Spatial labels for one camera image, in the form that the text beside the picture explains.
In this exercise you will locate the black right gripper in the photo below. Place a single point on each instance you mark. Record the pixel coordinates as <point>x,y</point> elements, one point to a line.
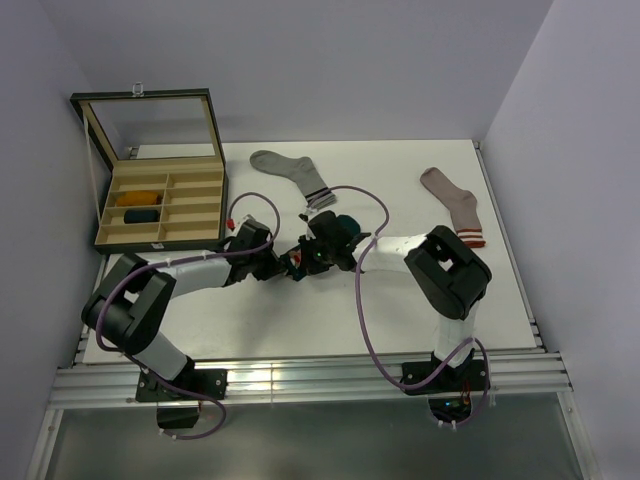
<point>312,268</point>

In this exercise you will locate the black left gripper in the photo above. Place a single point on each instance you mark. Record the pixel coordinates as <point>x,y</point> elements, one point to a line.
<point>274,267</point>

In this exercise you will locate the dark green reindeer sock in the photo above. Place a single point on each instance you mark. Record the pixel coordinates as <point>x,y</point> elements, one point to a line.
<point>350,223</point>

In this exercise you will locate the navy santa sock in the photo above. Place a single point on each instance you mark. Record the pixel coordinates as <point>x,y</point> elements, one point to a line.
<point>141,216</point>

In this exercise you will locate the mustard yellow sock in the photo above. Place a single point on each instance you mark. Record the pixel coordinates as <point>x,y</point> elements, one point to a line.
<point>138,198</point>

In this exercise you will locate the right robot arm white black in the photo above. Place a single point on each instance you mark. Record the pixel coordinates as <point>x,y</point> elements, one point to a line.
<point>451,276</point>

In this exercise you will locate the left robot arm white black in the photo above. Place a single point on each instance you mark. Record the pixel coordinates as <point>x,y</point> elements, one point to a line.
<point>128,307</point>

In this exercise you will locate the grey striped sock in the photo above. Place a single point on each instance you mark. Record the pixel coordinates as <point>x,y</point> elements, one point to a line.
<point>301,171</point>

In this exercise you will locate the black compartment box beige lining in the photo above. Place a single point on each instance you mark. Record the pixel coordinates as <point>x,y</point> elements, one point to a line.
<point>165,141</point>

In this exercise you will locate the taupe sock red cuff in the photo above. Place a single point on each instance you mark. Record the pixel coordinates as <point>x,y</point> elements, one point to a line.
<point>461,205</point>

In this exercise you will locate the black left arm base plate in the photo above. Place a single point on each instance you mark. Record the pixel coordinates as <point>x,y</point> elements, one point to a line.
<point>209,382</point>

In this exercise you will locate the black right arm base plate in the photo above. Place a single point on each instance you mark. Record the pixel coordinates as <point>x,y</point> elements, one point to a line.
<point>471,377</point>

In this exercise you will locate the aluminium rail frame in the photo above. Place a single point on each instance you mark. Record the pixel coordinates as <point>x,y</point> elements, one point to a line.
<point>311,365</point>

